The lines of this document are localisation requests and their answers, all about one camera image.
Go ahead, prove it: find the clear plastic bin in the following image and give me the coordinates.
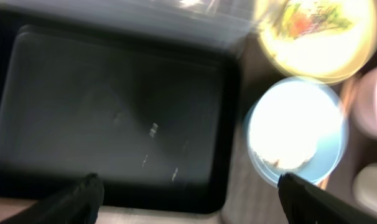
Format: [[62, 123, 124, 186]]
[[0, 0, 254, 50]]

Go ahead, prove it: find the green orange snack wrapper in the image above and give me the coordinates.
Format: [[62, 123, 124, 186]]
[[272, 0, 353, 39]]

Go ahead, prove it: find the yellow plate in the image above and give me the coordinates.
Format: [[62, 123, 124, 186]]
[[254, 0, 377, 84]]

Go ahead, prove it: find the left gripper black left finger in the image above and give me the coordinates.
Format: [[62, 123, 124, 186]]
[[0, 174, 105, 224]]

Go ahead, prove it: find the brown serving tray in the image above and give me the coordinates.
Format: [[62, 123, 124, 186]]
[[221, 34, 377, 224]]

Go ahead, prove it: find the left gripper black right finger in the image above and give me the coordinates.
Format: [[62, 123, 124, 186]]
[[277, 172, 377, 224]]

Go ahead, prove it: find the light blue bowl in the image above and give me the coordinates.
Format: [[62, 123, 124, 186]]
[[243, 78, 349, 187]]

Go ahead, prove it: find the pink bowl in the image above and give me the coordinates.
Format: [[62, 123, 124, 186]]
[[353, 67, 377, 139]]

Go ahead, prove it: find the pale green cup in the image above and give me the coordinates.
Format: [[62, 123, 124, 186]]
[[352, 163, 377, 216]]

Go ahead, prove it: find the black rectangular tray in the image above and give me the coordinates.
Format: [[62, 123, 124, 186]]
[[0, 8, 240, 214]]

